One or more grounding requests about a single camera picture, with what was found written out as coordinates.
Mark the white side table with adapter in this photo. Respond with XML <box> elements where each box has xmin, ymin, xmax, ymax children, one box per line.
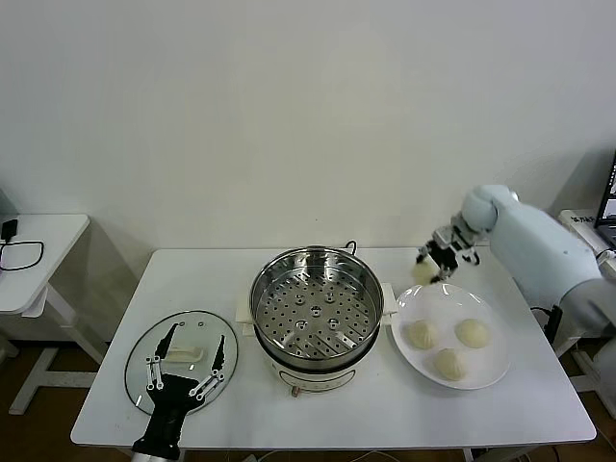
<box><xmin>0</xmin><ymin>214</ymin><xmax>110</xmax><ymax>416</ymax></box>

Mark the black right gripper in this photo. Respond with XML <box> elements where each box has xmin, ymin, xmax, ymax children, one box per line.
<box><xmin>415</xmin><ymin>243</ymin><xmax>461</xmax><ymax>286</ymax></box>

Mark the glass lid with cream handle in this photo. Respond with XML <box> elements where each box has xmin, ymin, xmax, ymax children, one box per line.
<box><xmin>123</xmin><ymin>310</ymin><xmax>241</xmax><ymax>418</ymax></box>

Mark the black power strip with cable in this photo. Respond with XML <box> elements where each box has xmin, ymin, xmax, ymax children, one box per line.
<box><xmin>528</xmin><ymin>303</ymin><xmax>565</xmax><ymax>357</ymax></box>

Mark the cream electric cooker pot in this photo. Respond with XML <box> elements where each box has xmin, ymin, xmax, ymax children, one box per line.
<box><xmin>240</xmin><ymin>317</ymin><xmax>386</xmax><ymax>399</ymax></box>

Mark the stainless steel steamer basket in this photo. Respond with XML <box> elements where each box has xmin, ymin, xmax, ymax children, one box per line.
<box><xmin>234</xmin><ymin>245</ymin><xmax>400</xmax><ymax>370</ymax></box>

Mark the white steamed baozi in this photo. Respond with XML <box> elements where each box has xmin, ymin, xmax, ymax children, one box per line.
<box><xmin>454</xmin><ymin>318</ymin><xmax>492</xmax><ymax>348</ymax></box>
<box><xmin>432</xmin><ymin>347</ymin><xmax>469</xmax><ymax>383</ymax></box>
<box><xmin>412</xmin><ymin>259</ymin><xmax>440</xmax><ymax>286</ymax></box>
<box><xmin>406</xmin><ymin>319</ymin><xmax>440</xmax><ymax>350</ymax></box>

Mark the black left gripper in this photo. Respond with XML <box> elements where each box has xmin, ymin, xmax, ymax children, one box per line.
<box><xmin>132</xmin><ymin>322</ymin><xmax>227</xmax><ymax>458</ymax></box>

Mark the black looped adapter cable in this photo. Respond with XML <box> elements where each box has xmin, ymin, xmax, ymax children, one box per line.
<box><xmin>0</xmin><ymin>239</ymin><xmax>47</xmax><ymax>274</ymax></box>

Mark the white round plate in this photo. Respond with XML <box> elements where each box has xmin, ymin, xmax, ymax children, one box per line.
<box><xmin>390</xmin><ymin>282</ymin><xmax>511</xmax><ymax>391</ymax></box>

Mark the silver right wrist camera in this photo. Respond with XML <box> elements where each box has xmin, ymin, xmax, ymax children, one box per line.
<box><xmin>431</xmin><ymin>224</ymin><xmax>463</xmax><ymax>247</ymax></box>

